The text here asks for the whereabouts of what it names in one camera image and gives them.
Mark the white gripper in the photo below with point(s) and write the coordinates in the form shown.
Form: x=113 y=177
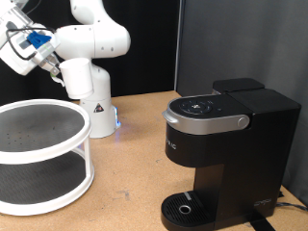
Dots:
x=19 y=65

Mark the grey partition panel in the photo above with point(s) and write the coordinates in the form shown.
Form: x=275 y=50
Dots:
x=282 y=57

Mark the black tape strip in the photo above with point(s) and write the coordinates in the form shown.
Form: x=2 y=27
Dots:
x=261 y=224

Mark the black backdrop curtain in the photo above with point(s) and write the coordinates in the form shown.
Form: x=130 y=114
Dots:
x=144 y=64

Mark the black Keurig coffee machine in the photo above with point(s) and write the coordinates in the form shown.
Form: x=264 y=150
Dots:
x=243 y=160

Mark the black drip tray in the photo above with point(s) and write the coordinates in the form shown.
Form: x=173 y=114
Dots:
x=174 y=205

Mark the white two-tier turntable shelf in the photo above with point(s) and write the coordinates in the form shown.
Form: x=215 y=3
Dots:
x=48 y=154

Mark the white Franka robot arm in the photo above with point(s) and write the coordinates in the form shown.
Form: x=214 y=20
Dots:
x=96 y=41

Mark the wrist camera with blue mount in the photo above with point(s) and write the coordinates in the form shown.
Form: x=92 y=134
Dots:
x=38 y=39

